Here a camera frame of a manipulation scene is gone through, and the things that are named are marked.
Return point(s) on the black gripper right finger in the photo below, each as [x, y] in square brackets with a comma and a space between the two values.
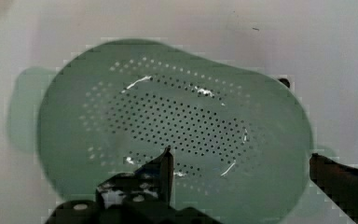
[338, 181]

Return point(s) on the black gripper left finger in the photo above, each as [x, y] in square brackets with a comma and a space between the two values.
[153, 179]

